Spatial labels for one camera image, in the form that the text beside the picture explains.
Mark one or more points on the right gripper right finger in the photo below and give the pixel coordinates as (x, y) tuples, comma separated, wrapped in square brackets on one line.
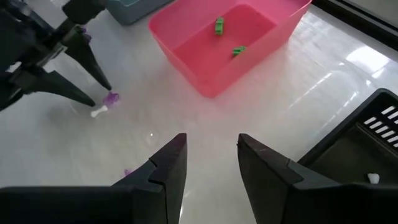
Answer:
[(267, 183)]

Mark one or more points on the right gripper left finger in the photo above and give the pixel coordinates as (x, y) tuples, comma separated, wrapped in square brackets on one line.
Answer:
[(168, 180)]

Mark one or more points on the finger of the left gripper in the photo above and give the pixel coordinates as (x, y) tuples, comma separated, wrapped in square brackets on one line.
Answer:
[(53, 84), (81, 49)]

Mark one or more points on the purple translucent plastic decoration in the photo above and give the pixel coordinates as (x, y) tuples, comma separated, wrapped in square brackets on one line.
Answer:
[(127, 172), (111, 99), (87, 38)]

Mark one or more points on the small white plastic bone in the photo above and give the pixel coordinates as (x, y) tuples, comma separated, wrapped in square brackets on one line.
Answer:
[(99, 111), (373, 178)]

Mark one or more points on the green plastic skeleton hand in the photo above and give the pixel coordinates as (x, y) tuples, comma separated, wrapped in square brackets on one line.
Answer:
[(238, 51), (219, 26)]

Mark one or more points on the dark teal plastic bin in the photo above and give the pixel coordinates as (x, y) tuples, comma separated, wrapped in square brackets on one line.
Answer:
[(133, 14)]

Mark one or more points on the black slotted plastic basket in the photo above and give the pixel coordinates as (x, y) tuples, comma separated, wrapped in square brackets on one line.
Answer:
[(342, 149)]

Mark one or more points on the pink plastic bin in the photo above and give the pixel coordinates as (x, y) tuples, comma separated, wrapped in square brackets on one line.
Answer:
[(202, 59)]

